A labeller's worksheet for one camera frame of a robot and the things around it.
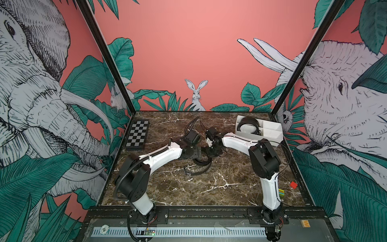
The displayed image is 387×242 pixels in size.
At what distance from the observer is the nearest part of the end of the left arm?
634 mm

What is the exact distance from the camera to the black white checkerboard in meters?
0.98

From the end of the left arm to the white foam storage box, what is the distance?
0.38m
